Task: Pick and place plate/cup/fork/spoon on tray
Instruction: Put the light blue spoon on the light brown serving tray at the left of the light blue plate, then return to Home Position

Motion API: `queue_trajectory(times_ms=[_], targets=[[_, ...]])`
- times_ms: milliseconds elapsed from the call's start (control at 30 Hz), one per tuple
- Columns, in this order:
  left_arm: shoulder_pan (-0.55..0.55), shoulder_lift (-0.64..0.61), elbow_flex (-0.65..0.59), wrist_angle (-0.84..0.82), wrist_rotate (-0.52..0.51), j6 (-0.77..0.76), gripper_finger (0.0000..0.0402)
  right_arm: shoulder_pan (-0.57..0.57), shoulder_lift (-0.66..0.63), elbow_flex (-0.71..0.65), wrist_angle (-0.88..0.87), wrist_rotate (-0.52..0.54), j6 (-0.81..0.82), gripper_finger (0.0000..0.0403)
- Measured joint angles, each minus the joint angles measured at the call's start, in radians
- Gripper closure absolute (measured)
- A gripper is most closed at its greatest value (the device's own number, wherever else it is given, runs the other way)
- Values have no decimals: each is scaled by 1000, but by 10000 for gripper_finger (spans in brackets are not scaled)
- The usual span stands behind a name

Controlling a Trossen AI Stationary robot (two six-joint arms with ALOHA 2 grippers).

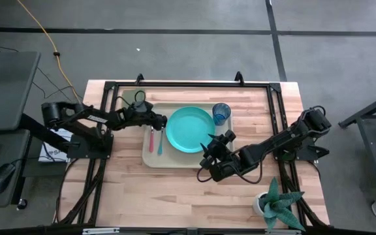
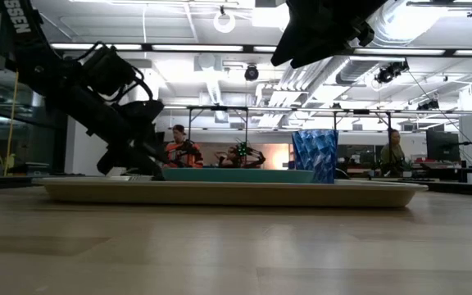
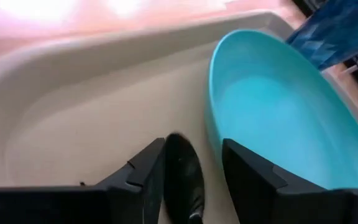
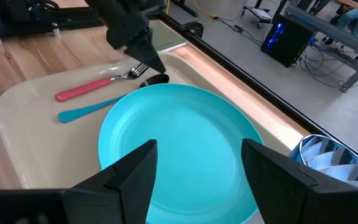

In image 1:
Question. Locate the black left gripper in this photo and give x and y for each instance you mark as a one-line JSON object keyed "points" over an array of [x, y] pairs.
{"points": [[149, 119]]}

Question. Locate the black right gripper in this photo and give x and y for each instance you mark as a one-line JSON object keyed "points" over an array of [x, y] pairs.
{"points": [[219, 151]]}

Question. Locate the teal round plate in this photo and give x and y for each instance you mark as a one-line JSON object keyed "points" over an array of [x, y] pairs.
{"points": [[189, 130]]}

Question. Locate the blue faceted plastic cup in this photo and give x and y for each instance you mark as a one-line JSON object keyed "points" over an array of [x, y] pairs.
{"points": [[221, 114]]}

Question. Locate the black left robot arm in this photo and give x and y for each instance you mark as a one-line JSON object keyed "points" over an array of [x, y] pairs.
{"points": [[87, 117]]}

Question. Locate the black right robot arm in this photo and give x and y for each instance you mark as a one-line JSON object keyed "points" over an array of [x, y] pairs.
{"points": [[273, 142]]}

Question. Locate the beige plastic tray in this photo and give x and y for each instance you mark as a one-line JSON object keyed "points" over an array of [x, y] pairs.
{"points": [[175, 160]]}

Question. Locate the white round plant pot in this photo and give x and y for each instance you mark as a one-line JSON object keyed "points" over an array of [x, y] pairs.
{"points": [[256, 205]]}

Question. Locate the green leafy plant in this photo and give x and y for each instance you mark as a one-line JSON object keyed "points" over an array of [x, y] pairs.
{"points": [[277, 205]]}

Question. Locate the white printed box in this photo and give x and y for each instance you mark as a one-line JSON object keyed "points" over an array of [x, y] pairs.
{"points": [[54, 151]]}

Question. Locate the grey keyboard shelf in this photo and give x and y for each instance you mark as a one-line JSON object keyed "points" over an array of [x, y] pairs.
{"points": [[8, 147]]}

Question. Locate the black metal table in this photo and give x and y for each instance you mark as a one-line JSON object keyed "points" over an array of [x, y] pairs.
{"points": [[367, 114]]}

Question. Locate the black caster wheel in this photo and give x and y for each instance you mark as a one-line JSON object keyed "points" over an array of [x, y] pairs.
{"points": [[21, 204]]}

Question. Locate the black computer mouse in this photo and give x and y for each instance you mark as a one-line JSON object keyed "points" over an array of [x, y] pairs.
{"points": [[2, 178]]}

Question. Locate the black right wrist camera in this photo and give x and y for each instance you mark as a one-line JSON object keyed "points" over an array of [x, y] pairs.
{"points": [[229, 135]]}

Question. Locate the black aluminium table frame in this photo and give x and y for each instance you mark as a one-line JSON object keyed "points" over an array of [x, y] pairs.
{"points": [[191, 84]]}

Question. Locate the black frame clamp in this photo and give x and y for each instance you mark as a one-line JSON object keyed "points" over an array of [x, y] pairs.
{"points": [[239, 78], [139, 79]]}

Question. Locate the silver metal bracket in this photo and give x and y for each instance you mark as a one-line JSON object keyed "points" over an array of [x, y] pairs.
{"points": [[282, 232], [100, 231]]}

